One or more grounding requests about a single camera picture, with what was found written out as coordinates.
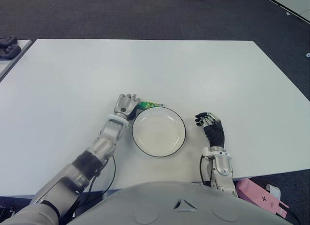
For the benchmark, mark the pink cardboard box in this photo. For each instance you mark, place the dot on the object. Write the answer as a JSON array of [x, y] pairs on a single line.
[[256, 196]]

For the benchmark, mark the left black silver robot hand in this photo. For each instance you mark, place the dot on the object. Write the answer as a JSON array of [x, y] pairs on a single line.
[[124, 105]]

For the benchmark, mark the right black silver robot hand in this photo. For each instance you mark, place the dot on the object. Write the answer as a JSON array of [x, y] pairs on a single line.
[[215, 134]]

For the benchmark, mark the black game controller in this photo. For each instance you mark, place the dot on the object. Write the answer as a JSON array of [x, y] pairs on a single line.
[[7, 40], [9, 51]]

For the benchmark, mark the white desk with black edge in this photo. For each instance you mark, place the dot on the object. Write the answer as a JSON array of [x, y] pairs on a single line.
[[290, 0]]

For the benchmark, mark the green snack packet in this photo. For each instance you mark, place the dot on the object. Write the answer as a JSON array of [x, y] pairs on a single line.
[[150, 104]]

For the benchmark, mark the grey robot torso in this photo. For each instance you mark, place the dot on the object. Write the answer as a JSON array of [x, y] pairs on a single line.
[[169, 205]]

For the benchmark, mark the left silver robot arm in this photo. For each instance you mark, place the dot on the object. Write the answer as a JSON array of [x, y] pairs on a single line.
[[72, 174]]

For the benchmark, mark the white tape strip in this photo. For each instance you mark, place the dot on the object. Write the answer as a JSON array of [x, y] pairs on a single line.
[[274, 191]]

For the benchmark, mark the white side table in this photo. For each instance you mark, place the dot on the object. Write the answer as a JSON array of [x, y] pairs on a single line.
[[10, 62]]

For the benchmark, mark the white plate with black rim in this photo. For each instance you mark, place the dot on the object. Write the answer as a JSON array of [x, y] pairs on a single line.
[[158, 133]]

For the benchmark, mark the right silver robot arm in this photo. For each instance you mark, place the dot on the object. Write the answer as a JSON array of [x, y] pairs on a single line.
[[222, 164]]

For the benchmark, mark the black metal bracket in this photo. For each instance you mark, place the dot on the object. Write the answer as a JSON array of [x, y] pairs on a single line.
[[4, 211]]

